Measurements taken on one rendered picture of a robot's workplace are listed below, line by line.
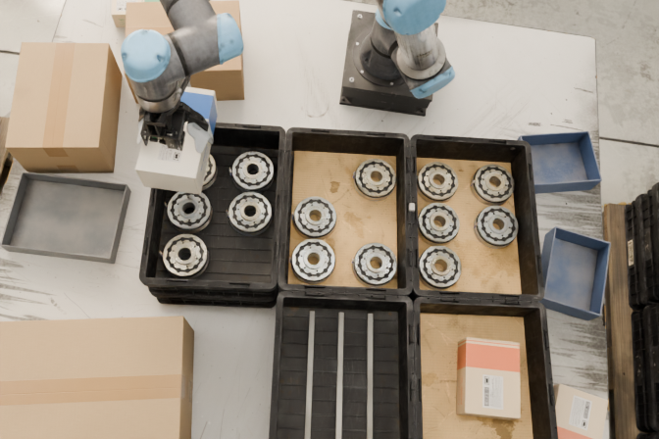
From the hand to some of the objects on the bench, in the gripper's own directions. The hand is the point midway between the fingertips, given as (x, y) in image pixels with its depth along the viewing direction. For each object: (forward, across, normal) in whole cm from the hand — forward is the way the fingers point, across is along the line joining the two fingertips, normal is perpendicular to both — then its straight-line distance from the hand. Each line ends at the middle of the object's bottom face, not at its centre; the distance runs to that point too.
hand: (177, 134), depth 134 cm
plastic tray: (+41, -32, -10) cm, 52 cm away
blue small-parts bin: (+41, +95, +25) cm, 106 cm away
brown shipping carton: (+41, -10, +40) cm, 58 cm away
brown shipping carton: (+41, -37, +18) cm, 58 cm away
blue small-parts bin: (+41, +99, -6) cm, 107 cm away
